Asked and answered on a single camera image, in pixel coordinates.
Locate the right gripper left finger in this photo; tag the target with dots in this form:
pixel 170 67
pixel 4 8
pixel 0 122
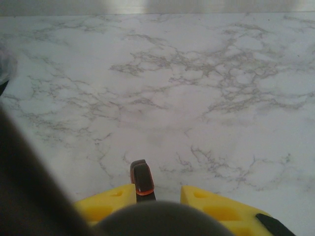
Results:
pixel 103 209

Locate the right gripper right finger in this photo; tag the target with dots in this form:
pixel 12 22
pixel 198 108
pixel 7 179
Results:
pixel 187 194

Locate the brown cartoon face hand brush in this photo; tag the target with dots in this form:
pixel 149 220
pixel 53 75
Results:
pixel 142 177

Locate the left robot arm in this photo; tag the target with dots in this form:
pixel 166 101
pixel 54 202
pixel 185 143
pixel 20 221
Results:
pixel 6 64

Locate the narrow aluminium frame rail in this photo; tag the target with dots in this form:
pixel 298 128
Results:
pixel 157 7

